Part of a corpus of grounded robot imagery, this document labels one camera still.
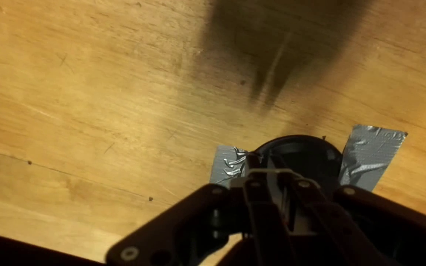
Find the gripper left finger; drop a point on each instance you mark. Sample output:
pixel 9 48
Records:
pixel 183 221

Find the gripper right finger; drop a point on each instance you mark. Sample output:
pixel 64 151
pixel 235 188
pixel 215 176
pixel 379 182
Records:
pixel 383 229

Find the black round jar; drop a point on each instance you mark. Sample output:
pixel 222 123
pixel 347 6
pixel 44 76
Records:
pixel 309 155

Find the strip of silver duct tape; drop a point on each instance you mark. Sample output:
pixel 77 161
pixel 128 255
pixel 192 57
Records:
pixel 372 155
pixel 227 164

